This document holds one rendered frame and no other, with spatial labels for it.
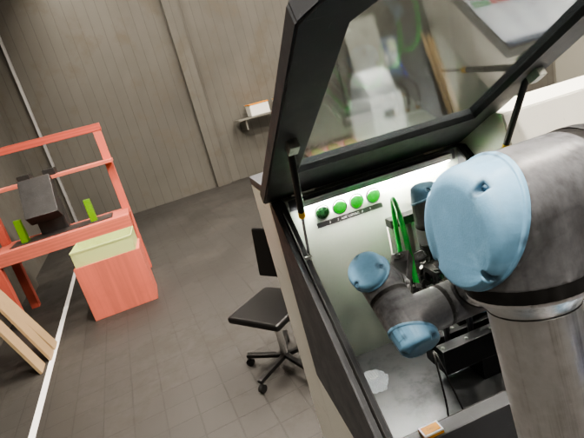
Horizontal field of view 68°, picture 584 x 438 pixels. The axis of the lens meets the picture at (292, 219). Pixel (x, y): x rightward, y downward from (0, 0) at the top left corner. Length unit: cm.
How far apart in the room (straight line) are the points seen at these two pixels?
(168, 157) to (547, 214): 956
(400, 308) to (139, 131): 920
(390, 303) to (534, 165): 42
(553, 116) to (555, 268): 115
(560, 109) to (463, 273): 118
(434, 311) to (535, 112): 88
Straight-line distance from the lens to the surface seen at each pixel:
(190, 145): 989
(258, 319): 275
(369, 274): 78
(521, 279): 42
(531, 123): 149
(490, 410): 121
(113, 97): 978
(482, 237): 39
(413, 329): 76
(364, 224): 144
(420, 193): 109
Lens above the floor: 178
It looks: 17 degrees down
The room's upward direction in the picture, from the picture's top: 15 degrees counter-clockwise
